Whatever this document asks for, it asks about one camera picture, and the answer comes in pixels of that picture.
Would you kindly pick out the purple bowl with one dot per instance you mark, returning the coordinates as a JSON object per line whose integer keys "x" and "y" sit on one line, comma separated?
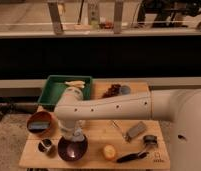
{"x": 72, "y": 151}

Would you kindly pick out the blue sponge in bowl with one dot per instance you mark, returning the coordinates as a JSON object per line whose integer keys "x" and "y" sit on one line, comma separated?
{"x": 38, "y": 125}

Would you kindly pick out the black handled tool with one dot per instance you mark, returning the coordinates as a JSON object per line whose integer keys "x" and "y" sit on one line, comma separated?
{"x": 130, "y": 157}

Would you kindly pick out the blue cup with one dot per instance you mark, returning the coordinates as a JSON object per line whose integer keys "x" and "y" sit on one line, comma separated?
{"x": 124, "y": 90}

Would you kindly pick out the red-brown bowl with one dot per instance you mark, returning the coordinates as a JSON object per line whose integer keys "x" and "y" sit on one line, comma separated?
{"x": 41, "y": 116}

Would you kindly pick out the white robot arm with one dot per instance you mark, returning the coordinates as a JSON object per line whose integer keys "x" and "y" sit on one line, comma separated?
{"x": 182, "y": 107}

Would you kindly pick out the dark grape bunch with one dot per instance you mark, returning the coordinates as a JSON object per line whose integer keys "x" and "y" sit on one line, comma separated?
{"x": 112, "y": 91}

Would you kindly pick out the translucent grey gripper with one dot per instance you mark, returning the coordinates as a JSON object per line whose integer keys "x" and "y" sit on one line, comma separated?
{"x": 73, "y": 134}

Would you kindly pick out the small dark round tin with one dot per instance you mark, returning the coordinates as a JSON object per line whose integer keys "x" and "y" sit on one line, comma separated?
{"x": 150, "y": 140}

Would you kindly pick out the green plastic tray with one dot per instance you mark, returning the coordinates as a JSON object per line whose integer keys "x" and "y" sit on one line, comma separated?
{"x": 55, "y": 86}

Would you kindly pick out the small metal cup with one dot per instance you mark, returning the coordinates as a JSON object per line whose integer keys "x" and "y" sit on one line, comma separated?
{"x": 45, "y": 146}

